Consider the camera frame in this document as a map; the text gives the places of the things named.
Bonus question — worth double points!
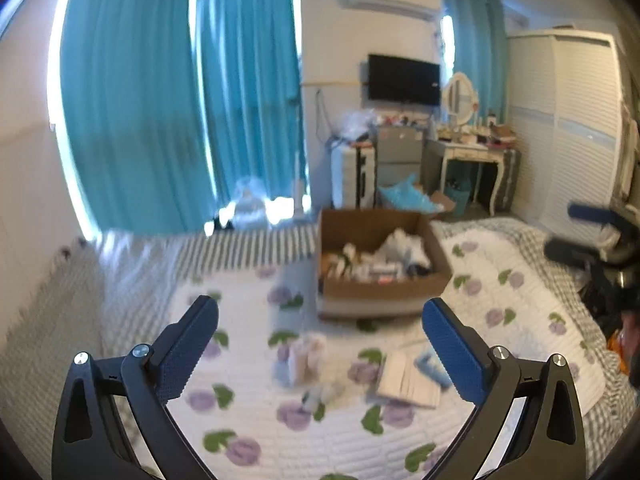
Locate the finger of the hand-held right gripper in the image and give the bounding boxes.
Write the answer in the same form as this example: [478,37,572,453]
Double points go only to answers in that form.
[543,238,602,267]
[568,202,620,227]

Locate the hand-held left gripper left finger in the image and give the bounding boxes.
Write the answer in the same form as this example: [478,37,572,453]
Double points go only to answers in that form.
[52,295,221,480]

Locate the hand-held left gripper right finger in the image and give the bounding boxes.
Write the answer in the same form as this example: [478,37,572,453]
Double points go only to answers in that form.
[422,297,589,480]

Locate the white packet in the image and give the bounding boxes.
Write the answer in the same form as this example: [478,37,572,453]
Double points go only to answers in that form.
[376,350,443,408]

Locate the brown cardboard box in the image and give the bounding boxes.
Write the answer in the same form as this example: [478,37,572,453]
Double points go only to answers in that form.
[316,208,454,321]

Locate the pink and white soft pack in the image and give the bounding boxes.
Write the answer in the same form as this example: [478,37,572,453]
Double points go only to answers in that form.
[286,334,327,387]

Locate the blue plastic item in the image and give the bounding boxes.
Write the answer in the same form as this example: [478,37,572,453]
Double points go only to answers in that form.
[416,352,454,389]

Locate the white slatted wardrobe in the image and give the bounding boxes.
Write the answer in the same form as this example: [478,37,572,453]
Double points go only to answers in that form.
[504,29,635,234]

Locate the dark striped suitcase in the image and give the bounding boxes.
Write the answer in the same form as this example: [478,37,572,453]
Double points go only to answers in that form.
[497,148,522,212]

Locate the orange cloth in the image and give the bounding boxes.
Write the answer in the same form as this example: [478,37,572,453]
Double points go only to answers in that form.
[606,332,632,377]

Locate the pile of assorted packets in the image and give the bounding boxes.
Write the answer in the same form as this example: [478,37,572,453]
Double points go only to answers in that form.
[322,229,434,284]

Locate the teal waste bin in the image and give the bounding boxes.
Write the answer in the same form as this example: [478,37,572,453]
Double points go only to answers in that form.
[446,180,473,210]

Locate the small open cardboard box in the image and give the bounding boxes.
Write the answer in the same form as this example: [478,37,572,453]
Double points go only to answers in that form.
[429,190,457,217]

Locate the white dressing table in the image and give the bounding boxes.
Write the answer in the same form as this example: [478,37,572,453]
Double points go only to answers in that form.
[437,135,519,217]

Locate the pile of cosmetics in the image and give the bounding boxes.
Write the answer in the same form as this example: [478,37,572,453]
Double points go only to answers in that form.
[439,114,517,149]

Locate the white floral quilt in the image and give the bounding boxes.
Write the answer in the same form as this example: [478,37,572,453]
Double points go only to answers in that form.
[100,220,626,480]

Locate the teal plastic bag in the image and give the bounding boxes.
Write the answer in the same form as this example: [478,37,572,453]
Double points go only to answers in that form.
[377,173,447,212]

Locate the large clear plastic bag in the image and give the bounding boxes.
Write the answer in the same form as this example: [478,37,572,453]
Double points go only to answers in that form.
[219,176,297,229]

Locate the white oval vanity mirror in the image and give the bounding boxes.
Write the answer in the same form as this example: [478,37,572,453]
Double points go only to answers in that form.
[440,72,479,129]

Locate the grey mini fridge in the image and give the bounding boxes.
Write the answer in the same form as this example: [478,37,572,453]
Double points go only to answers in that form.
[374,126,427,194]

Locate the narrow teal curtain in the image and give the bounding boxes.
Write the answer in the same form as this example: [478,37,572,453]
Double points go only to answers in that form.
[442,0,509,122]

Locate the wide teal curtain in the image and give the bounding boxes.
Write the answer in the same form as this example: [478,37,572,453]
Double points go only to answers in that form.
[59,0,217,234]

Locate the medium teal curtain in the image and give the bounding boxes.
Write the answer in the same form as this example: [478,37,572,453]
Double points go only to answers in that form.
[195,0,309,207]

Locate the white air conditioner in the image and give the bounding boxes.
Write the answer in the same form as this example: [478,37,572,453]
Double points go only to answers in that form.
[342,0,444,24]

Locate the black wall television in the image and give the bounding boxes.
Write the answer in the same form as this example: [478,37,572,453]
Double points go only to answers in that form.
[367,53,442,109]

